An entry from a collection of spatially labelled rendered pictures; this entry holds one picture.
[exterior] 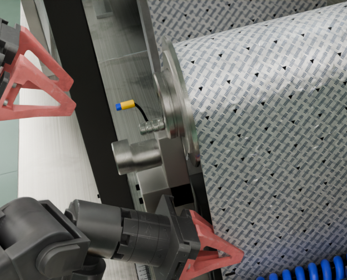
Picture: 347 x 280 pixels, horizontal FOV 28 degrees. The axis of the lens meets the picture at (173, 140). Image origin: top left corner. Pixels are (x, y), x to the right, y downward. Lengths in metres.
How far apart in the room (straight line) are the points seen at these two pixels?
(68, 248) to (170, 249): 0.12
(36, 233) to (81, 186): 0.64
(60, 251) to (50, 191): 0.65
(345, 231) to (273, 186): 0.12
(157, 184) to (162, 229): 0.10
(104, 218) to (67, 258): 0.07
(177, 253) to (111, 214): 0.08
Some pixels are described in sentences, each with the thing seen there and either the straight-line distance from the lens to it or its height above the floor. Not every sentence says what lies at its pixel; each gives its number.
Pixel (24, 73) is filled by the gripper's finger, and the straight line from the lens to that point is 0.67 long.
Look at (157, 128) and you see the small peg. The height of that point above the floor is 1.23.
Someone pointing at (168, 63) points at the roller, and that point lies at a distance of 0.73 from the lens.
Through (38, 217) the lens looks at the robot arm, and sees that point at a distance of 0.70.
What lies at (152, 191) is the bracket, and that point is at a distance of 0.83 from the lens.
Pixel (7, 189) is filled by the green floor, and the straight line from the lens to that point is 3.13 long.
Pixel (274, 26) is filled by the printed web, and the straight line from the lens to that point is 0.75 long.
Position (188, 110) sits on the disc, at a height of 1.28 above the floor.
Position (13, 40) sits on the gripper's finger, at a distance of 0.71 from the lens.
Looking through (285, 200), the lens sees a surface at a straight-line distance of 0.79.
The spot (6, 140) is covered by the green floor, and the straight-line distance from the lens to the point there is 3.52.
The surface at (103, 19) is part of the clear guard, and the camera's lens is 1.75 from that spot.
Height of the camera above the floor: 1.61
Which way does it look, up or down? 31 degrees down
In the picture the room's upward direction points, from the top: 12 degrees counter-clockwise
